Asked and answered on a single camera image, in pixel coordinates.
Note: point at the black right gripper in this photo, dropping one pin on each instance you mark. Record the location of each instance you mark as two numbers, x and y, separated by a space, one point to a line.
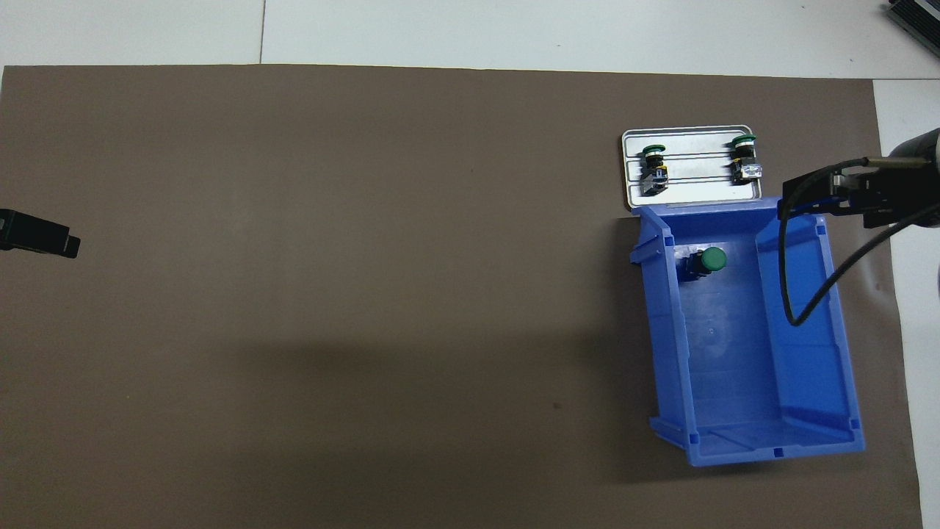
899 195

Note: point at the blue plastic storage bin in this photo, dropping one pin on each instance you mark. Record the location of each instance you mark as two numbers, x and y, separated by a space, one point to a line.
734 382

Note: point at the silver metal tray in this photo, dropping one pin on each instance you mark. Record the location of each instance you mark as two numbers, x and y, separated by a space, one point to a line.
698 191

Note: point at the green push button switch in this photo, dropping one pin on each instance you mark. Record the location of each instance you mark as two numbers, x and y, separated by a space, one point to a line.
711 258
744 158
653 169

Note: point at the grey ribbed device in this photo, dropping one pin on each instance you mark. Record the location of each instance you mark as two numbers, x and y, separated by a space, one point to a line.
918 15

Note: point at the brown table mat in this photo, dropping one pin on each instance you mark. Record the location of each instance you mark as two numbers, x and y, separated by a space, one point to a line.
367 367

